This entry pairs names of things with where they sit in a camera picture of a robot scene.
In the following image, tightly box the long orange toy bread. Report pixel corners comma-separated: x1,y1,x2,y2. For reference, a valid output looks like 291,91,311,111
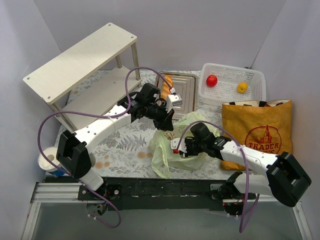
161,75,173,100

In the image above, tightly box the light green plastic grocery bag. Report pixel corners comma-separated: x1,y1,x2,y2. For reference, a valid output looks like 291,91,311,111
149,111,212,179

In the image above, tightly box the red toy apple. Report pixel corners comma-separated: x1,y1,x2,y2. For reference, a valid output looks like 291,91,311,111
206,74,218,88

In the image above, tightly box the yellow toy lemon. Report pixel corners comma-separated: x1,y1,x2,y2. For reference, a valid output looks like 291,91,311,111
237,82,248,94

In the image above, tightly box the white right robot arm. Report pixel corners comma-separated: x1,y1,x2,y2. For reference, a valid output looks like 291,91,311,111
171,121,312,207

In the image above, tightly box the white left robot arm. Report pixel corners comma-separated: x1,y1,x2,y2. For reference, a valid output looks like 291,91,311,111
56,83,182,200

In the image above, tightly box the stainless steel tray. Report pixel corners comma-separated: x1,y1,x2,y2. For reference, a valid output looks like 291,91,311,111
160,71,198,120

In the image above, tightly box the floral patterned table mat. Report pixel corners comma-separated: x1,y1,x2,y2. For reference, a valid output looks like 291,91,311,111
55,69,275,181

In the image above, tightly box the white wooden two-tier shelf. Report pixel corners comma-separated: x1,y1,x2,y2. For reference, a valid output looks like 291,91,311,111
23,22,141,132

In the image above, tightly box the mustard yellow tote bag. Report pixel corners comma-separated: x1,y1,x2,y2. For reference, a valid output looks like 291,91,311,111
221,99,293,155

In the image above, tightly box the white plastic perforated basket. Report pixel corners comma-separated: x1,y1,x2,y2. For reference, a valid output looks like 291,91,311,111
198,63,266,106

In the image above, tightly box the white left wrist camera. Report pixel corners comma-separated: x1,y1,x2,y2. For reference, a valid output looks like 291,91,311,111
166,94,183,111

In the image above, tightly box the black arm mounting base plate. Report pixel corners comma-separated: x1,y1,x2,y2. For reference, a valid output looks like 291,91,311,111
77,177,258,212

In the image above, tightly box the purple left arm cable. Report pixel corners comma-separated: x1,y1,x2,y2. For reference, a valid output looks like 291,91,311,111
37,66,176,228

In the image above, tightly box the aluminium frame rail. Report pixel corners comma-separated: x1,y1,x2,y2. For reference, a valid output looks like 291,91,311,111
21,181,313,240

